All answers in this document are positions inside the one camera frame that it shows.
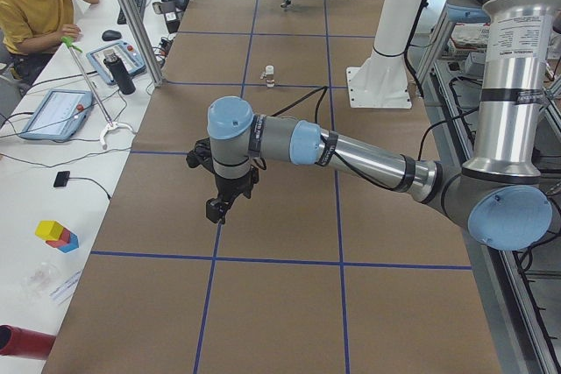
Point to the blue teach pendant far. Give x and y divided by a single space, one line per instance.
121 51

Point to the aluminium frame column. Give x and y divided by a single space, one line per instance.
143 42

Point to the white PPR valve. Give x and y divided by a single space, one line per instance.
268 76

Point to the reacher grabber tool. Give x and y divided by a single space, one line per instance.
111 125

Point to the clear plastic bag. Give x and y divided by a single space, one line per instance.
39 280

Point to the coloured toy blocks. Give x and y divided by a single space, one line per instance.
57 236

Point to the black computer mouse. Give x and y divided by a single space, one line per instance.
111 35

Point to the red cylinder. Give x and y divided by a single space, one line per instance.
25 343

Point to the person in yellow shirt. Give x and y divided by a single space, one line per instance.
33 31

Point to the blue teach pendant near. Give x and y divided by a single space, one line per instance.
59 116

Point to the small black box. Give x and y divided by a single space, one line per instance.
61 179

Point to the blue teach pendant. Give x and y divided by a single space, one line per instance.
121 51
59 116

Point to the black water bottle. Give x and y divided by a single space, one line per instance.
118 72

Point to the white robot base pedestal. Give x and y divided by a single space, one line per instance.
382 81

